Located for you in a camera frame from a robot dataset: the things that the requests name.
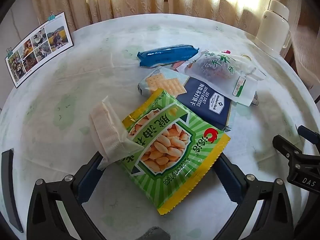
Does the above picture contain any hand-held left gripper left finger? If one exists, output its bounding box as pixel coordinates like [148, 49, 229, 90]
[26, 152, 106, 240]

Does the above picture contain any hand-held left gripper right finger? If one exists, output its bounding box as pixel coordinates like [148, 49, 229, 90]
[214, 153, 295, 240]

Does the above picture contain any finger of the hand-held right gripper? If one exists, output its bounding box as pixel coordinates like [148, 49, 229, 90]
[296, 124, 320, 145]
[272, 134, 305, 167]

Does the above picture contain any small white wafer packet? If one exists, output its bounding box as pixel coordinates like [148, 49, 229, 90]
[90, 95, 144, 170]

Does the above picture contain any green peanut packet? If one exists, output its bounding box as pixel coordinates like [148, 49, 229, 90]
[117, 88, 231, 216]

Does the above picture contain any navy cracker package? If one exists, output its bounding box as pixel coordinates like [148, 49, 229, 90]
[137, 67, 259, 132]

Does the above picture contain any white persimmon cake packet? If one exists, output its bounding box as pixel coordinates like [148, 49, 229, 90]
[184, 50, 258, 107]

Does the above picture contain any orange snack packet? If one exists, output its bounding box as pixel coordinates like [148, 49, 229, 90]
[171, 61, 187, 71]

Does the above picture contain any blue snack packet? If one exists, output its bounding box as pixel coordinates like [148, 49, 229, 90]
[137, 44, 200, 67]

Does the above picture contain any green printed tablecloth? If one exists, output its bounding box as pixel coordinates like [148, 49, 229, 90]
[0, 14, 320, 240]

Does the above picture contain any white thermos jug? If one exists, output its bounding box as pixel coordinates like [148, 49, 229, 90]
[254, 0, 293, 59]

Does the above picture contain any photo collage board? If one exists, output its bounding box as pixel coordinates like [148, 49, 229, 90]
[5, 12, 75, 88]

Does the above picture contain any cream patterned curtain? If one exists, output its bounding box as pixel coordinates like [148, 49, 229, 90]
[30, 0, 320, 37]

